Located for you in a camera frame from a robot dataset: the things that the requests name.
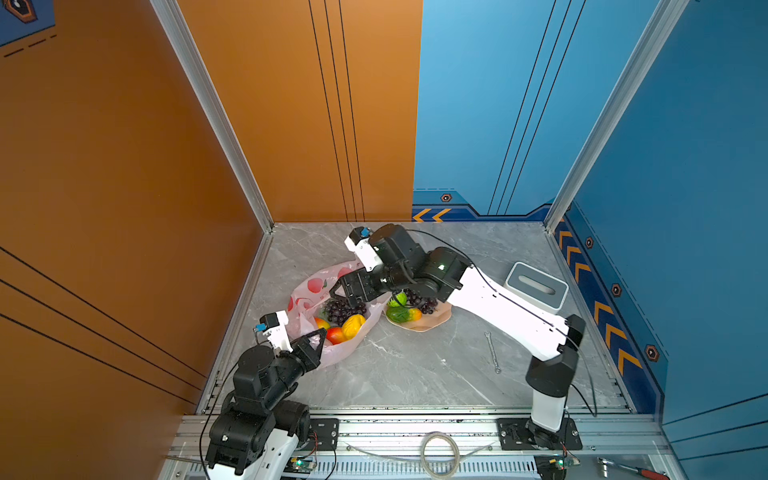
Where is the white grey tissue box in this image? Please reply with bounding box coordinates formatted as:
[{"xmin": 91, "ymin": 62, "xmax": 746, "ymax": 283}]
[{"xmin": 504, "ymin": 262, "xmax": 569, "ymax": 314}]

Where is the yellow red mango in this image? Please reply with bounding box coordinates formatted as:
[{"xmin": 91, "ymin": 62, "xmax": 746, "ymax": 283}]
[{"xmin": 315, "ymin": 318, "xmax": 331, "ymax": 330}]

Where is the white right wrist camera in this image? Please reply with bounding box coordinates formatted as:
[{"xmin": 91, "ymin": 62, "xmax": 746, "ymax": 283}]
[{"xmin": 344, "ymin": 226, "xmax": 383, "ymax": 272}]

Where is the aluminium front rail frame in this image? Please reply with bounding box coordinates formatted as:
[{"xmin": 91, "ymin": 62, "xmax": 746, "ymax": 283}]
[{"xmin": 157, "ymin": 407, "xmax": 688, "ymax": 480}]

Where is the purple grape bunch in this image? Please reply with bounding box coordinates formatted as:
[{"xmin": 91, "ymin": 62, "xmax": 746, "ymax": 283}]
[
  {"xmin": 321, "ymin": 299, "xmax": 368, "ymax": 327},
  {"xmin": 403, "ymin": 289, "xmax": 438, "ymax": 315}
]

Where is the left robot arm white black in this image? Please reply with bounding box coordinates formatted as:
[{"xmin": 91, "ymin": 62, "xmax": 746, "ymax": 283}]
[{"xmin": 200, "ymin": 329, "xmax": 326, "ymax": 479}]

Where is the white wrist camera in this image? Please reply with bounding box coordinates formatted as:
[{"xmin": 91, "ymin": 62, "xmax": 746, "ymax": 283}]
[
  {"xmin": 253, "ymin": 310, "xmax": 293, "ymax": 354},
  {"xmin": 344, "ymin": 226, "xmax": 383, "ymax": 272}
]

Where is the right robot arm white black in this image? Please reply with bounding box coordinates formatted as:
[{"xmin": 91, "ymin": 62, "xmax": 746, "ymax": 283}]
[{"xmin": 330, "ymin": 224, "xmax": 586, "ymax": 450}]

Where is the red yellow apple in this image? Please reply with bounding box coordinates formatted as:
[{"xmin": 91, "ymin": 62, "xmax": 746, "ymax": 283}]
[{"xmin": 326, "ymin": 327, "xmax": 347, "ymax": 345}]

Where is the coiled clear cable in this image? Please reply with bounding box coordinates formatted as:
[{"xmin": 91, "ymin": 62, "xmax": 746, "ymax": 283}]
[{"xmin": 344, "ymin": 431, "xmax": 499, "ymax": 480}]

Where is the pink fruit plate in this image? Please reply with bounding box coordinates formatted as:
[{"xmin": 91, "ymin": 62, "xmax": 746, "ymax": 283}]
[{"xmin": 386, "ymin": 302, "xmax": 452, "ymax": 333}]

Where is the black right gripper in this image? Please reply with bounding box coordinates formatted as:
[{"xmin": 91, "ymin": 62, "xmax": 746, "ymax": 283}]
[{"xmin": 328, "ymin": 263, "xmax": 413, "ymax": 308}]

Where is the aluminium corner post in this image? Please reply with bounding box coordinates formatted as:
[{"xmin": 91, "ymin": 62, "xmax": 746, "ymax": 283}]
[
  {"xmin": 543, "ymin": 0, "xmax": 689, "ymax": 234},
  {"xmin": 150, "ymin": 0, "xmax": 274, "ymax": 234}
]

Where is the green apple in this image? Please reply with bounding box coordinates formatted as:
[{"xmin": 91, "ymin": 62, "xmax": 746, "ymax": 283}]
[{"xmin": 389, "ymin": 291, "xmax": 408, "ymax": 308}]

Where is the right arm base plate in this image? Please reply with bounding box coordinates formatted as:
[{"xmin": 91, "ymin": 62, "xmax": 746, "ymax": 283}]
[{"xmin": 496, "ymin": 417, "xmax": 583, "ymax": 451}]

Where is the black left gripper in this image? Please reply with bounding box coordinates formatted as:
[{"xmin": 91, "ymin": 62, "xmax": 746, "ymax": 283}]
[{"xmin": 262, "ymin": 326, "xmax": 325, "ymax": 414}]

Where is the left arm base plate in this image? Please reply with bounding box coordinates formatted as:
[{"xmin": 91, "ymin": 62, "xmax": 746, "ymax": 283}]
[{"xmin": 302, "ymin": 417, "xmax": 340, "ymax": 452}]

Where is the left aluminium corner post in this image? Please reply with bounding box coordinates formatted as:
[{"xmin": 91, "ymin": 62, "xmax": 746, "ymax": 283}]
[{"xmin": 150, "ymin": 0, "xmax": 274, "ymax": 234}]

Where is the pink printed plastic bag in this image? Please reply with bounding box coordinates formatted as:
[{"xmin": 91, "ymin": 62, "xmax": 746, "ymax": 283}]
[{"xmin": 286, "ymin": 260, "xmax": 391, "ymax": 369}]

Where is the right aluminium corner post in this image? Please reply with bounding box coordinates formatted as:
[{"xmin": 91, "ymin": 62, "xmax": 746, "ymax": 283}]
[{"xmin": 543, "ymin": 0, "xmax": 689, "ymax": 234}]

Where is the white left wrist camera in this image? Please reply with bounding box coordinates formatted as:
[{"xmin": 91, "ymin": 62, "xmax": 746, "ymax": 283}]
[{"xmin": 253, "ymin": 310, "xmax": 293, "ymax": 354}]

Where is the right green circuit board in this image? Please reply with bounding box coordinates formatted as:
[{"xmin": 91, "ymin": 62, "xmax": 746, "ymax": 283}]
[{"xmin": 549, "ymin": 455, "xmax": 581, "ymax": 471}]

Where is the yellow orange fruit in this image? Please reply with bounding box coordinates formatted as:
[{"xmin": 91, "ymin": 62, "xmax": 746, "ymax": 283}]
[{"xmin": 341, "ymin": 314, "xmax": 366, "ymax": 340}]

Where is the red handled tool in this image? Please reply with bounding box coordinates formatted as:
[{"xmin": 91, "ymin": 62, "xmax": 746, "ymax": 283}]
[{"xmin": 596, "ymin": 457, "xmax": 670, "ymax": 480}]

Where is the left green circuit board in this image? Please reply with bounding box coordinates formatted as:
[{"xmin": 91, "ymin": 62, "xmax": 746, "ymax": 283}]
[{"xmin": 288, "ymin": 457, "xmax": 317, "ymax": 475}]

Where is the green circuit board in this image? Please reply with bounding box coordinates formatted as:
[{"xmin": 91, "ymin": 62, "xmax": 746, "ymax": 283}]
[
  {"xmin": 288, "ymin": 457, "xmax": 317, "ymax": 475},
  {"xmin": 549, "ymin": 455, "xmax": 581, "ymax": 471}
]

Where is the silver wrench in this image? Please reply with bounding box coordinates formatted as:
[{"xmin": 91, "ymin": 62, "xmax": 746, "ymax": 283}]
[{"xmin": 484, "ymin": 331, "xmax": 502, "ymax": 375}]

